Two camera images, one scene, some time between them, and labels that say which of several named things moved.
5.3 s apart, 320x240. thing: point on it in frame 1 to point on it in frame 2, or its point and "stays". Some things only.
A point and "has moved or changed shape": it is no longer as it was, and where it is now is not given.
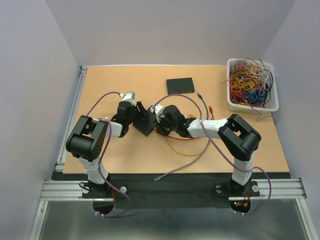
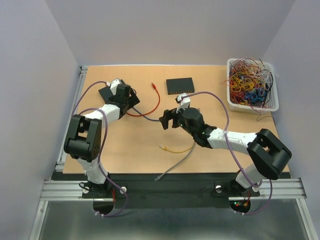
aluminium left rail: [71, 119] stays
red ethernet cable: [211, 109] has moved or changed shape
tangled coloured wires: [250, 83] stays
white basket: [274, 103] stays
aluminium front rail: [268, 188] stays
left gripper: [143, 111] to [111, 99]
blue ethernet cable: [200, 96] to [150, 119]
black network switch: [180, 85] stays
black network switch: [147, 125] to [106, 93]
